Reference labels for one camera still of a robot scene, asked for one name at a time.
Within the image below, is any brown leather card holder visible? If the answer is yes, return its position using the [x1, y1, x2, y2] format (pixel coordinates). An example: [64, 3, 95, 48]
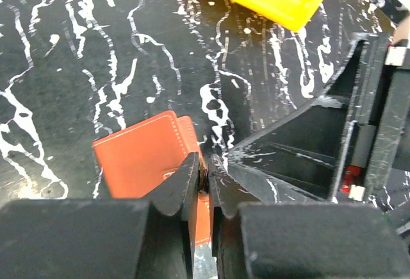
[92, 110, 215, 245]

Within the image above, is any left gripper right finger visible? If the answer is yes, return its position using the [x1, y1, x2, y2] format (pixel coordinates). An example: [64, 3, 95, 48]
[208, 155, 409, 278]

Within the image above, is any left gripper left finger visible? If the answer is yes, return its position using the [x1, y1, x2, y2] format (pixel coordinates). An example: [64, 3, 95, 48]
[1, 153, 200, 278]

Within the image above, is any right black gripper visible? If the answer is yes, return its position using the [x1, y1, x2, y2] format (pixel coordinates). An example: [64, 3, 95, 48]
[228, 33, 409, 199]

